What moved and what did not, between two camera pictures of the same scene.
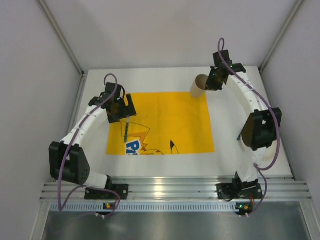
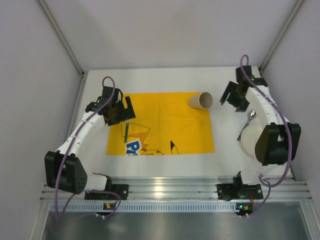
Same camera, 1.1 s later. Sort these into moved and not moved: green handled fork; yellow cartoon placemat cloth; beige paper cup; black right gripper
Moved: beige paper cup; black right gripper
Not moved: yellow cartoon placemat cloth; green handled fork
